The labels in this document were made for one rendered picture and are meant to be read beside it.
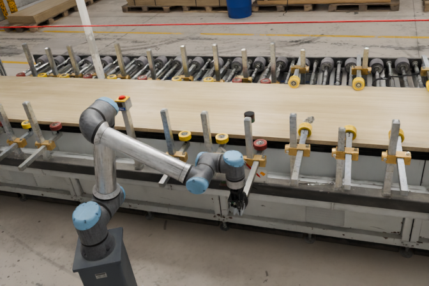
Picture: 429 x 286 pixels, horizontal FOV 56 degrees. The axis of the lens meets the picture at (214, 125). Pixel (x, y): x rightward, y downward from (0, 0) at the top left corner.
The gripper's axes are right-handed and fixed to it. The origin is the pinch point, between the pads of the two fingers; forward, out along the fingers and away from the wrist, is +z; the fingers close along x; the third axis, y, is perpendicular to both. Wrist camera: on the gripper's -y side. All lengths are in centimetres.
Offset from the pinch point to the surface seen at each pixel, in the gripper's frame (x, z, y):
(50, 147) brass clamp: -144, 1, -42
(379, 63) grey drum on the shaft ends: 75, -3, -186
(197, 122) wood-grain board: -45, -7, -71
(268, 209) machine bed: 1, 58, -65
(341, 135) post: 47, -24, -39
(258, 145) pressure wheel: 0.9, -8.0, -48.0
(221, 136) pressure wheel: -24, -8, -55
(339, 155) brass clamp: 46, -12, -38
